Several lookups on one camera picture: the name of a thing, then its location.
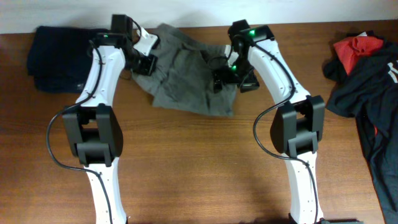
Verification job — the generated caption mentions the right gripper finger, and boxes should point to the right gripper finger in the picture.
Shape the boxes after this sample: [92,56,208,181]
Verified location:
[239,77,260,93]
[213,73,223,93]

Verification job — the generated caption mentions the grey shorts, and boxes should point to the grey shorts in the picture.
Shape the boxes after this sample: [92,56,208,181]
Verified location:
[131,24,236,116]

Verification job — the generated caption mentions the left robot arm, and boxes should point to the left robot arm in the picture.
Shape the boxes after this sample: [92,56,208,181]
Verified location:
[62,34,160,224]

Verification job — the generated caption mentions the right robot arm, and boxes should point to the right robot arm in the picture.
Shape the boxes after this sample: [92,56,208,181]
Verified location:
[213,20,325,223]

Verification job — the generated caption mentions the folded navy blue garment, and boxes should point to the folded navy blue garment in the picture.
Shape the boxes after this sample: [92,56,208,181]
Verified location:
[27,26,108,93]

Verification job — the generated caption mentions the red garment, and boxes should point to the red garment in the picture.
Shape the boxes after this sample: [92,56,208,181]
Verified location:
[333,36,384,75]

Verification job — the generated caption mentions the black printed t-shirt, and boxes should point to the black printed t-shirt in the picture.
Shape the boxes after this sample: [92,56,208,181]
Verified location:
[323,31,397,223]

